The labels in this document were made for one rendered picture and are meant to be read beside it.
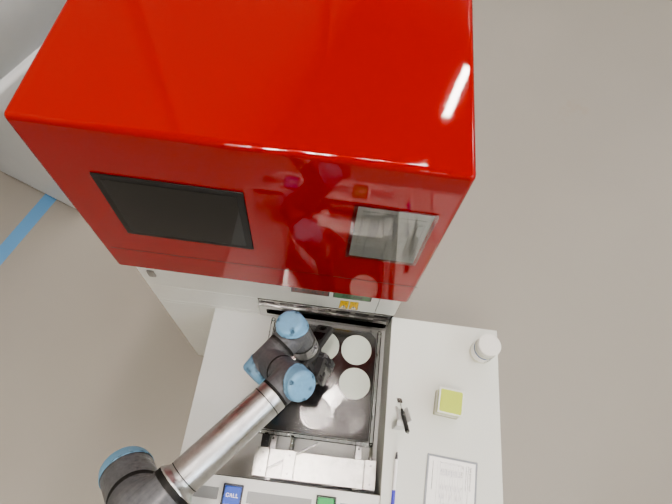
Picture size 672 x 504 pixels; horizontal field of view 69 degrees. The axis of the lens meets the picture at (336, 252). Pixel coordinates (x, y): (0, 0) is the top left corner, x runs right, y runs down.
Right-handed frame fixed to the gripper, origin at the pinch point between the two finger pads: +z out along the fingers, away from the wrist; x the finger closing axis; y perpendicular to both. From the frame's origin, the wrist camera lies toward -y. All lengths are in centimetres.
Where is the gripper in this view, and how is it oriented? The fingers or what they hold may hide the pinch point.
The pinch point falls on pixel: (326, 372)
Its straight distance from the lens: 153.1
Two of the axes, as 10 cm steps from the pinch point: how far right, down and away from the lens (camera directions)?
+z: 2.2, 6.1, 7.6
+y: -3.3, 7.8, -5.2
